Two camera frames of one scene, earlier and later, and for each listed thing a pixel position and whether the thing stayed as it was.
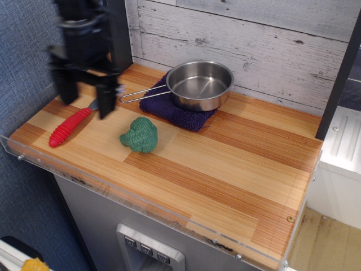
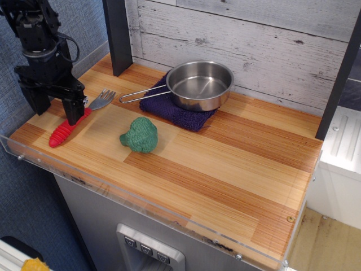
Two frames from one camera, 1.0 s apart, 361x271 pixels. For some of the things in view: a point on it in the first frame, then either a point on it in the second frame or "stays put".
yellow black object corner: [35, 264] stays put
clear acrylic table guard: [228, 170] stays put
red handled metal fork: [71, 122] stays put
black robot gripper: [87, 51] -> [55, 74]
